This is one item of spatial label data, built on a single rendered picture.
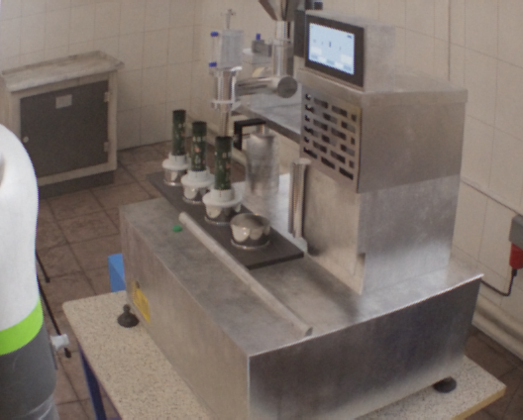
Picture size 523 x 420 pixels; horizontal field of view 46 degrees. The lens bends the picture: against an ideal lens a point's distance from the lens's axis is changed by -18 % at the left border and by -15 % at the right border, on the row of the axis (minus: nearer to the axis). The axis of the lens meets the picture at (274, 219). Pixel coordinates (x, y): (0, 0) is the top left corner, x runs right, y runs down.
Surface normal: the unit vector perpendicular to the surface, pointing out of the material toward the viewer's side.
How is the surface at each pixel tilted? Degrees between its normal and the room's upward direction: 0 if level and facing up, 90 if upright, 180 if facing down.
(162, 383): 0
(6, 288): 97
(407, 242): 90
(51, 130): 91
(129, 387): 0
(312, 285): 0
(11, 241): 99
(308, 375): 90
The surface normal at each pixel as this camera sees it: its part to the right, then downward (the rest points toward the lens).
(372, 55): 0.50, 0.37
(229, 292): 0.03, -0.91
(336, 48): -0.87, 0.18
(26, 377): 0.79, 0.27
